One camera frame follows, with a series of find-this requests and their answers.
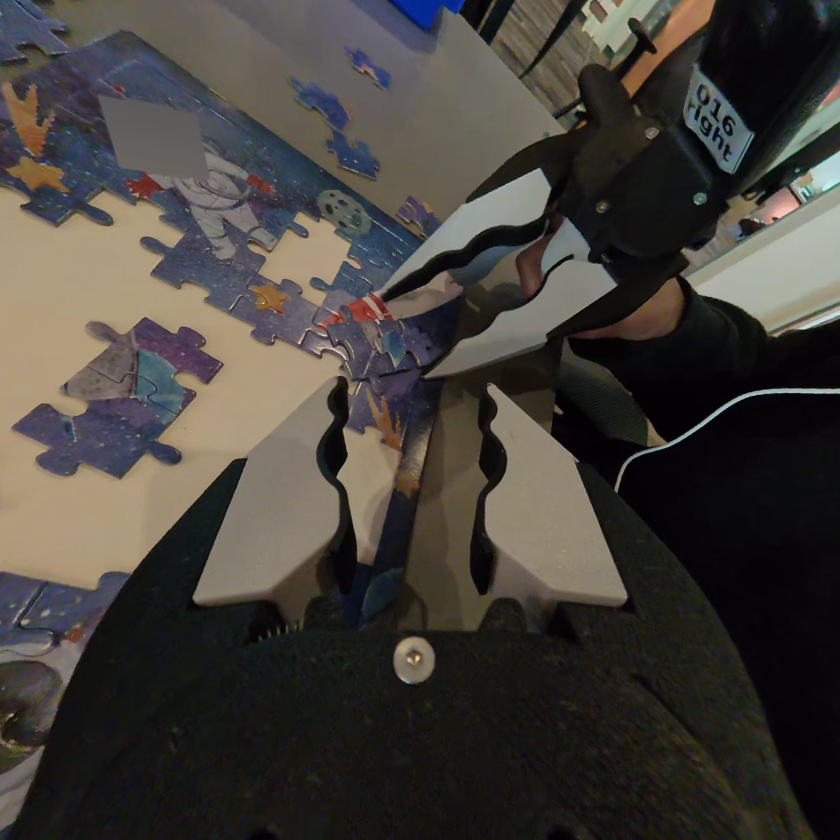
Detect blue box with tag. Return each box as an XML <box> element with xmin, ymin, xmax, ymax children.
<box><xmin>387</xmin><ymin>0</ymin><xmax>463</xmax><ymax>30</ymax></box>

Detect grey mesh chair seat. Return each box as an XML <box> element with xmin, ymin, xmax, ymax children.
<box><xmin>556</xmin><ymin>360</ymin><xmax>665</xmax><ymax>450</ymax></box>

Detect joined planet puzzle pieces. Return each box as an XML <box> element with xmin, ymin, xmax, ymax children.
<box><xmin>12</xmin><ymin>317</ymin><xmax>224</xmax><ymax>480</ymax></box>

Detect row of puzzle pieces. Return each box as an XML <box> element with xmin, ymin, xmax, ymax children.
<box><xmin>0</xmin><ymin>0</ymin><xmax>70</xmax><ymax>63</ymax></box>

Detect dark blue jigsaw piece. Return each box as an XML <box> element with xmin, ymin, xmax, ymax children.
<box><xmin>326</xmin><ymin>130</ymin><xmax>382</xmax><ymax>181</ymax></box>
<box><xmin>290</xmin><ymin>77</ymin><xmax>352</xmax><ymax>131</ymax></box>

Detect person's right hand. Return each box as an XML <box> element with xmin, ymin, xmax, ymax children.
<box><xmin>515</xmin><ymin>230</ymin><xmax>688</xmax><ymax>340</ymax></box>

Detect person's black jacket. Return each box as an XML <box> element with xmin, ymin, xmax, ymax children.
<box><xmin>551</xmin><ymin>315</ymin><xmax>840</xmax><ymax>840</ymax></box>

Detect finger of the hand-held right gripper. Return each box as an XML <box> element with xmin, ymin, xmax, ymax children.
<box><xmin>377</xmin><ymin>167</ymin><xmax>565</xmax><ymax>304</ymax></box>
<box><xmin>420</xmin><ymin>218</ymin><xmax>623</xmax><ymax>380</ymax></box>

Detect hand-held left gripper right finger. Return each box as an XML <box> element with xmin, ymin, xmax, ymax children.
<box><xmin>469</xmin><ymin>384</ymin><xmax>630</xmax><ymax>608</ymax></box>

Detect thick white cable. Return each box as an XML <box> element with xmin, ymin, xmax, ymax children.
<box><xmin>616</xmin><ymin>387</ymin><xmax>840</xmax><ymax>492</ymax></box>

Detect space jigsaw puzzle board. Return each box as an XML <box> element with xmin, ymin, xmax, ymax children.
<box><xmin>0</xmin><ymin>29</ymin><xmax>460</xmax><ymax>769</ymax></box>

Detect blue pale-patch jigsaw piece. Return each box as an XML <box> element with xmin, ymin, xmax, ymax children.
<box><xmin>325</xmin><ymin>320</ymin><xmax>437</xmax><ymax>382</ymax></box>

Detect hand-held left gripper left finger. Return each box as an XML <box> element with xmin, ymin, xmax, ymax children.
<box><xmin>192</xmin><ymin>376</ymin><xmax>361</xmax><ymax>606</ymax></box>

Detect black slanted stand leg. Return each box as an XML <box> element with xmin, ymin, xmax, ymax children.
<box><xmin>482</xmin><ymin>0</ymin><xmax>592</xmax><ymax>80</ymax></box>

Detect black office chair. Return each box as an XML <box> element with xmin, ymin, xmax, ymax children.
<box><xmin>576</xmin><ymin>18</ymin><xmax>658</xmax><ymax>129</ymax></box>

